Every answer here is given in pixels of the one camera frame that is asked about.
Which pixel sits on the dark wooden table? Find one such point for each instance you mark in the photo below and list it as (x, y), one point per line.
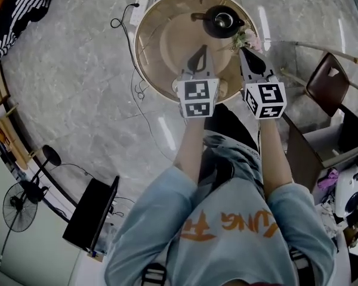
(301, 156)

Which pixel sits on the black standing fan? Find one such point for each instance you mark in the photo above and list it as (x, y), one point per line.
(21, 207)

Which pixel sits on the round glass side table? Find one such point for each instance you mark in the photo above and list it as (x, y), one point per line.
(167, 49)

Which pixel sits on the black and white striped blanket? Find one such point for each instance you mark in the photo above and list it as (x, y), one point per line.
(21, 7)

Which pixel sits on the black teapot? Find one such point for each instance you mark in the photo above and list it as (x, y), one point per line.
(217, 25)

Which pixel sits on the person's light blue shirt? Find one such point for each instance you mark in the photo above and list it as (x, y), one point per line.
(226, 249)

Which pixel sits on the pale flower bouquet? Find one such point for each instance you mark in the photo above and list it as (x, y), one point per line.
(247, 39)

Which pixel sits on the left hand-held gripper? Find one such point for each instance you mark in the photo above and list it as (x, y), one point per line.
(197, 97)

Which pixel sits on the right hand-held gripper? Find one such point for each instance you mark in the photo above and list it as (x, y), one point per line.
(267, 100)

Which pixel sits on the white power strip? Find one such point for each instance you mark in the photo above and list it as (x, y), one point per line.
(138, 10)

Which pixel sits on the person's left forearm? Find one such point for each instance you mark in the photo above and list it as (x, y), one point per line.
(191, 150)

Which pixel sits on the person's right forearm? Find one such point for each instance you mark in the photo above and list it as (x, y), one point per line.
(274, 159)

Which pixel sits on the person's black trouser leg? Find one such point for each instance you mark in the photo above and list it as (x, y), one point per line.
(226, 124)

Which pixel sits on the brown chair with brass frame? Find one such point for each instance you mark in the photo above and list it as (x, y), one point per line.
(328, 85)

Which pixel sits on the white appliance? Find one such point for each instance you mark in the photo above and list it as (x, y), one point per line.
(349, 192)

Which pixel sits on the purple cloth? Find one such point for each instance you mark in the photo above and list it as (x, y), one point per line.
(329, 179)

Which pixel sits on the person's white shoe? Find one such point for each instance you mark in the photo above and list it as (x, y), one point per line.
(223, 88)

